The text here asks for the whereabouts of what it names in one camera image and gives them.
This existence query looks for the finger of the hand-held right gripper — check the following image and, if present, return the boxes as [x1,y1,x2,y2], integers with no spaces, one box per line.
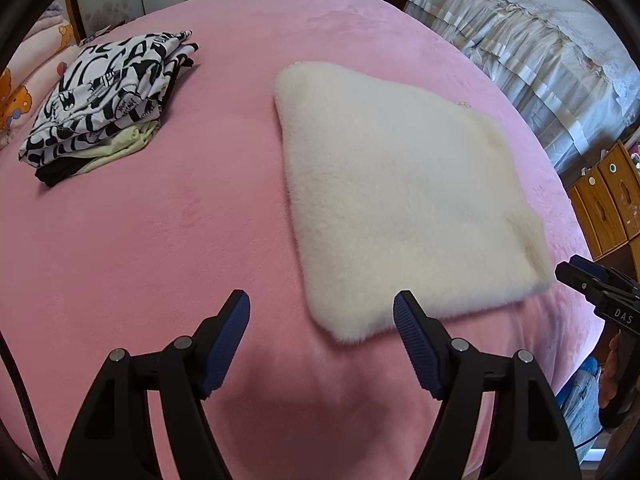
[554,261,603,308]
[569,255,612,283]

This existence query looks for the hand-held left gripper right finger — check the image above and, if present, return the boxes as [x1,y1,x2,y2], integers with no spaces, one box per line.
[392,290,583,480]

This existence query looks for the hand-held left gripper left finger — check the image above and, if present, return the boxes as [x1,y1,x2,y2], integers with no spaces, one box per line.
[60,289,251,480]

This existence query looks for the white fluffy cardigan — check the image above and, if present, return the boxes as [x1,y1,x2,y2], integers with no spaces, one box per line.
[274,61,556,345]

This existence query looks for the person's right hand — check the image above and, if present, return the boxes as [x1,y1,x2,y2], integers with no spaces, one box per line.
[597,332,624,411]

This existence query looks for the wooden drawer cabinet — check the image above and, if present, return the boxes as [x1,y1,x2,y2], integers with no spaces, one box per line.
[565,140,640,261]

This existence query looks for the person's blue jeans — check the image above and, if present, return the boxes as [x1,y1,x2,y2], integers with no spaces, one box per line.
[557,357,606,463]

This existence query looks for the pink bed blanket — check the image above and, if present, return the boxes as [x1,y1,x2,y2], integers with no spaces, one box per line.
[0,0,601,480]

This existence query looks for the pale yellow folded garment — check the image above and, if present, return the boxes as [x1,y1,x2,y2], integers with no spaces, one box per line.
[75,121,162,176]

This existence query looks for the black folded garment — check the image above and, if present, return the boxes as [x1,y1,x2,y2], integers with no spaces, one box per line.
[35,152,98,188]

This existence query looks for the white lace furniture cover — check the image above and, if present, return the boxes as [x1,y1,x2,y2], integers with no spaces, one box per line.
[402,0,640,176]

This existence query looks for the black and white printed garment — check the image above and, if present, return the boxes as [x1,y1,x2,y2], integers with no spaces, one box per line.
[19,30,201,167]

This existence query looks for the pink bear print quilt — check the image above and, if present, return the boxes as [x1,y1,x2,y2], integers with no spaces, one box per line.
[0,7,83,151]

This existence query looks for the black cable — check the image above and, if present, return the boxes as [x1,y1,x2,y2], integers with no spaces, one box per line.
[0,332,57,480]

